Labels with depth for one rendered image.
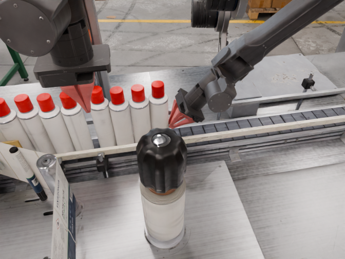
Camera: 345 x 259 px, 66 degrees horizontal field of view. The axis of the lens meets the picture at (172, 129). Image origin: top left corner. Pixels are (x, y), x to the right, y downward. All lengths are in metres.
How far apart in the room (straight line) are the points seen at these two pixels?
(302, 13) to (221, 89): 0.22
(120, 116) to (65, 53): 0.34
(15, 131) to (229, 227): 0.57
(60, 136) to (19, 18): 0.49
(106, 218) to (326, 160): 0.67
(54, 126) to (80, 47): 0.38
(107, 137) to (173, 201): 0.35
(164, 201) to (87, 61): 0.26
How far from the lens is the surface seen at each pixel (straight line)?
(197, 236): 0.65
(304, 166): 0.90
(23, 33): 0.31
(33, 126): 0.75
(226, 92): 0.63
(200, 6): 1.61
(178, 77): 1.17
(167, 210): 0.50
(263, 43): 0.65
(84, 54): 0.40
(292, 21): 0.63
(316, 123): 0.94
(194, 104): 0.72
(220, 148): 0.82
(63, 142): 0.77
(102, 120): 0.72
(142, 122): 0.72
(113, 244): 0.66
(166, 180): 0.42
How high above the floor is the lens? 1.47
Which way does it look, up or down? 44 degrees down
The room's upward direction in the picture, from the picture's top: straight up
